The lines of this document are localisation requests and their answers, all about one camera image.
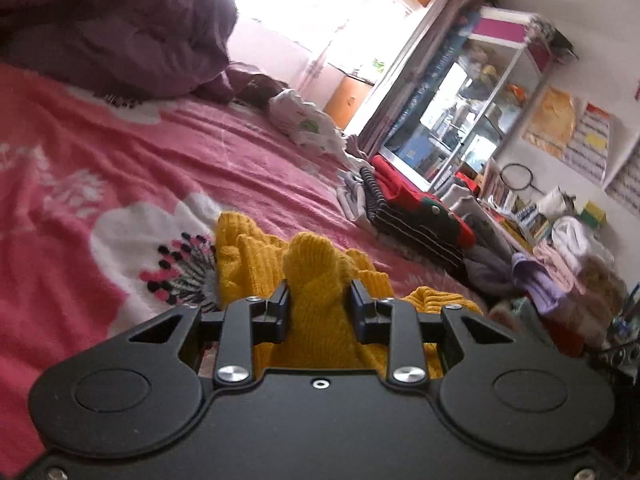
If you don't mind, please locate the patterned window curtain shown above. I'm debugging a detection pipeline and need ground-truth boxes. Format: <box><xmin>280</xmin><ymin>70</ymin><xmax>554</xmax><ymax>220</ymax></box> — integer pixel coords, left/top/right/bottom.
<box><xmin>357</xmin><ymin>0</ymin><xmax>486</xmax><ymax>158</ymax></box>

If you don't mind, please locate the black striped sweater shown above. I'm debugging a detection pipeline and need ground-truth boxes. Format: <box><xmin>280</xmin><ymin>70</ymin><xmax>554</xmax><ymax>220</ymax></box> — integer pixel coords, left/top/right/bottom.
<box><xmin>357</xmin><ymin>165</ymin><xmax>471</xmax><ymax>276</ymax></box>

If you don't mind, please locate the glass display cabinet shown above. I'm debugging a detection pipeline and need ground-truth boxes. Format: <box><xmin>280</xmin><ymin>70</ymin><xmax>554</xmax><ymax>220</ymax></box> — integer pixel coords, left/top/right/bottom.
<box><xmin>377</xmin><ymin>5</ymin><xmax>556</xmax><ymax>196</ymax></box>

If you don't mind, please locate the row of books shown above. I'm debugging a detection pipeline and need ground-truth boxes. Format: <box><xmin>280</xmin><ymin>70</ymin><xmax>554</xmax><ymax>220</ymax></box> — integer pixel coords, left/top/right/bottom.
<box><xmin>480</xmin><ymin>160</ymin><xmax>556</xmax><ymax>251</ymax></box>

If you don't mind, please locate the red and green sweater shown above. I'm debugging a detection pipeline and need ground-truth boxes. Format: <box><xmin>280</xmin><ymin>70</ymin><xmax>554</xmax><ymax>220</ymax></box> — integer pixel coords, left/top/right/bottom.
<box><xmin>370</xmin><ymin>155</ymin><xmax>476</xmax><ymax>248</ymax></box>

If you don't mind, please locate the yellow knit sweater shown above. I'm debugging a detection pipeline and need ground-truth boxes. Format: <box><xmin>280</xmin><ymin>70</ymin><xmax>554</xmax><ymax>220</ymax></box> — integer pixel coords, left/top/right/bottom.
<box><xmin>215</xmin><ymin>212</ymin><xmax>486</xmax><ymax>381</ymax></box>

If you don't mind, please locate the white chart wall poster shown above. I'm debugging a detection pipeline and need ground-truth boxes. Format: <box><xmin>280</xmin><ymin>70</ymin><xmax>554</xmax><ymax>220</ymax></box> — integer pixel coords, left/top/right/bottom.
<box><xmin>565</xmin><ymin>102</ymin><xmax>613</xmax><ymax>186</ymax></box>

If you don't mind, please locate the grey white cloth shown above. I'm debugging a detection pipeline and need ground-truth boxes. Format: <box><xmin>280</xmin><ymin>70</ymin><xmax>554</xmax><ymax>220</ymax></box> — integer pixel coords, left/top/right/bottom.
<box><xmin>337</xmin><ymin>157</ymin><xmax>373</xmax><ymax>221</ymax></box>

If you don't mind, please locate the white plastic bag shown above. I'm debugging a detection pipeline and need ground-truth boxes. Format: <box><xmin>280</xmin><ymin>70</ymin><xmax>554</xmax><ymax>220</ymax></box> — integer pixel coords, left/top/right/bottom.
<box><xmin>267</xmin><ymin>89</ymin><xmax>346</xmax><ymax>156</ymax></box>

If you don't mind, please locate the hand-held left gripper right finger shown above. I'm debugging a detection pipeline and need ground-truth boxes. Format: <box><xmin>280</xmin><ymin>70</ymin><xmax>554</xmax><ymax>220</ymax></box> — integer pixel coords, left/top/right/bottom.
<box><xmin>349</xmin><ymin>280</ymin><xmax>516</xmax><ymax>390</ymax></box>

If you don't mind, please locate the orange wall poster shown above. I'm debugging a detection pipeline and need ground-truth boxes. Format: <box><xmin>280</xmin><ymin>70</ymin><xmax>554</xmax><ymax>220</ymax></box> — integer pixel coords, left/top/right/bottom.
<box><xmin>522</xmin><ymin>85</ymin><xmax>583</xmax><ymax>161</ymax></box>

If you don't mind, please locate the pink floral blanket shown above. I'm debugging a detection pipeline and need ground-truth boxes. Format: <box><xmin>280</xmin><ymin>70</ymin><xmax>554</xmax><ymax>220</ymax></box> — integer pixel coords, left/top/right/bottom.
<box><xmin>0</xmin><ymin>62</ymin><xmax>501</xmax><ymax>461</ymax></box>

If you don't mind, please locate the yellow green box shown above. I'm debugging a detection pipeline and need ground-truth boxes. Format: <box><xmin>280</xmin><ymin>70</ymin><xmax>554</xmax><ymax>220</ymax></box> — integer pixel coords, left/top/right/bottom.
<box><xmin>580</xmin><ymin>200</ymin><xmax>607</xmax><ymax>226</ymax></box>

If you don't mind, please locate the purple duvet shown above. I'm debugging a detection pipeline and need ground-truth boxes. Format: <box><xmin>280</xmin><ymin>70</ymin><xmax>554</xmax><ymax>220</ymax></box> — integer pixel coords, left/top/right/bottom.
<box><xmin>0</xmin><ymin>0</ymin><xmax>281</xmax><ymax>106</ymax></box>

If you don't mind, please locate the orange wooden cabinet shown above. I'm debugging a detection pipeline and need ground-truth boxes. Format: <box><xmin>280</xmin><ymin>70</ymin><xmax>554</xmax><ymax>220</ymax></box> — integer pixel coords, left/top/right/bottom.
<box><xmin>322</xmin><ymin>74</ymin><xmax>373</xmax><ymax>131</ymax></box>

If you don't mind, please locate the pile of pastel clothes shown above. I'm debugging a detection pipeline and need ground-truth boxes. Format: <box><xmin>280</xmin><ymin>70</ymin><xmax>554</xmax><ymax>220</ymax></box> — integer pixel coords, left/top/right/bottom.
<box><xmin>465</xmin><ymin>215</ymin><xmax>631</xmax><ymax>356</ymax></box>

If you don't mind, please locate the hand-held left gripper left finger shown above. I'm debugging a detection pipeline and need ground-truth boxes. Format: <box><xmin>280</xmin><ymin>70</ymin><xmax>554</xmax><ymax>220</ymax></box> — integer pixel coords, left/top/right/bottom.
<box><xmin>127</xmin><ymin>280</ymin><xmax>292</xmax><ymax>388</ymax></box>

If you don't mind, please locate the badminton racket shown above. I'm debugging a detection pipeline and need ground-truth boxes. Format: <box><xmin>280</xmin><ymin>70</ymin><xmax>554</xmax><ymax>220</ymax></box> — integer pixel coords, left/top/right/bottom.
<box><xmin>500</xmin><ymin>162</ymin><xmax>545</xmax><ymax>196</ymax></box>

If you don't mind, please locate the pale wall poster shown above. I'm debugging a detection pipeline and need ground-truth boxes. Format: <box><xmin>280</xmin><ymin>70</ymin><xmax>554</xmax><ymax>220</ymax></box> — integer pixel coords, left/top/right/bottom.
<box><xmin>605</xmin><ymin>147</ymin><xmax>640</xmax><ymax>206</ymax></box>

